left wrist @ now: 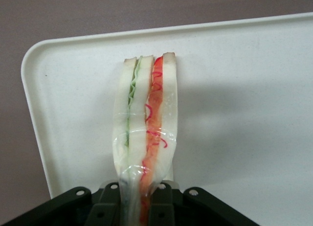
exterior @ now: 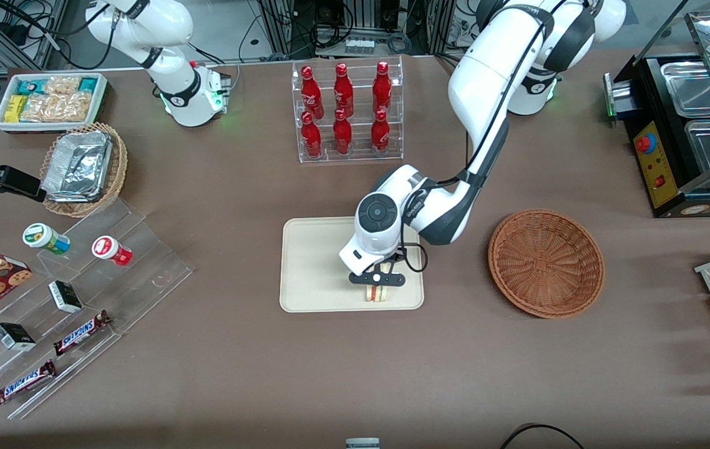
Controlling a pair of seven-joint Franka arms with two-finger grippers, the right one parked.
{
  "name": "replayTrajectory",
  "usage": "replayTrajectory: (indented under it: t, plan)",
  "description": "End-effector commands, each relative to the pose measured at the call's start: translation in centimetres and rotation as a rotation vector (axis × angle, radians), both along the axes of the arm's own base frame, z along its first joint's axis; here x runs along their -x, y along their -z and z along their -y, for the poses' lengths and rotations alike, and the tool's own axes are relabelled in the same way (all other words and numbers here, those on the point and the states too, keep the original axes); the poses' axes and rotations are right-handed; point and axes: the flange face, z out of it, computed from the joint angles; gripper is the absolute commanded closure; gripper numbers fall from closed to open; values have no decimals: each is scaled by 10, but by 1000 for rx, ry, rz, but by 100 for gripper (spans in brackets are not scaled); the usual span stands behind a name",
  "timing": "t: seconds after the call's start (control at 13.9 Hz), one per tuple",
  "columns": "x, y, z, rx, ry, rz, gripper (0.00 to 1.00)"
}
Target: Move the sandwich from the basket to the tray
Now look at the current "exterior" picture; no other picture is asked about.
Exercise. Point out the green lid white cup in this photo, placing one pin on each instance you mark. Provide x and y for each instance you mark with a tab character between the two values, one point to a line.
43	237

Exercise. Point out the cream plastic tray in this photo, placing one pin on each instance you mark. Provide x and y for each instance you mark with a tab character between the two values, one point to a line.
311	268

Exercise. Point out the sandwich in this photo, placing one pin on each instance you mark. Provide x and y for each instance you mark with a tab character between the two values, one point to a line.
382	295

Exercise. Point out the small black carton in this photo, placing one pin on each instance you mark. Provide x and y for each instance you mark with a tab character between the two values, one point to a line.
65	297
14	337

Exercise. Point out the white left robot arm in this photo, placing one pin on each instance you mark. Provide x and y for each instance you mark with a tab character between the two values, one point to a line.
486	75

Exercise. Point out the red cola bottle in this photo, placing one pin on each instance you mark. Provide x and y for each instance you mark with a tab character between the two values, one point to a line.
342	134
380	134
311	93
311	137
382	88
343	90

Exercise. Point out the white power strip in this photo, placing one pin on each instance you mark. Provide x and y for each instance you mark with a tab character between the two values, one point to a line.
359	45

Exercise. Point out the snickers chocolate bar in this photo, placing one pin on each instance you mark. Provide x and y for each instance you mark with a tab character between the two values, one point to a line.
23	383
80	333

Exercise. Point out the white plastic snack bin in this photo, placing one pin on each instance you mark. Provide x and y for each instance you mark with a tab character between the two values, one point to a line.
2	125

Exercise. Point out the stack of foil containers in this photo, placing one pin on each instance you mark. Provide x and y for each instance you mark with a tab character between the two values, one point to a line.
77	165

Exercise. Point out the oval light wicker basket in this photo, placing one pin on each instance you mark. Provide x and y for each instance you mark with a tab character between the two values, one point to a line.
115	181

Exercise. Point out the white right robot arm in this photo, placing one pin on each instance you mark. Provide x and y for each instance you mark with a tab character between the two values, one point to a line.
180	81

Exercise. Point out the red blue emergency stop knob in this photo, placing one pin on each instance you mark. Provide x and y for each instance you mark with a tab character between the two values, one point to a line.
646	144

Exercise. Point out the round brown wicker basket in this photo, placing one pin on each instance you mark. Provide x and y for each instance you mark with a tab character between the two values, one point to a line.
545	262

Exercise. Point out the clear bag of puffed snacks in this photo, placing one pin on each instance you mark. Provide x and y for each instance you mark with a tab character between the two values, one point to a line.
58	107
62	85

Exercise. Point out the clear acrylic bottle rack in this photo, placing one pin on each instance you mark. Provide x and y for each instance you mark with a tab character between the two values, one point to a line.
358	157

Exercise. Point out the red lid white cup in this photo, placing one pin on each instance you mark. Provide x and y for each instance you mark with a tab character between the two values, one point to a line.
110	249

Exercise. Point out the yellow snack packet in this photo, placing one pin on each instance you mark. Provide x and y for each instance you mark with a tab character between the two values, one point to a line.
15	108

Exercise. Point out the small grey box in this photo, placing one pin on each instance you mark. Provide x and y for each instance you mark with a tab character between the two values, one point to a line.
362	444

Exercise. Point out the teal snack packet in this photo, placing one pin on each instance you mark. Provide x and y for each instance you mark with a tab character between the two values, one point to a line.
32	86
88	84

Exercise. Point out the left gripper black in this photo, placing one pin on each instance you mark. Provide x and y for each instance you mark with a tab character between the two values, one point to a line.
397	256

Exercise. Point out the clear acrylic stepped stand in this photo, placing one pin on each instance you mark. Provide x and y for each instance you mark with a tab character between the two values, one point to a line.
143	274

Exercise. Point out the black food warmer machine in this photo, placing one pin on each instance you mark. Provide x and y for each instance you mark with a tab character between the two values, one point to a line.
673	181

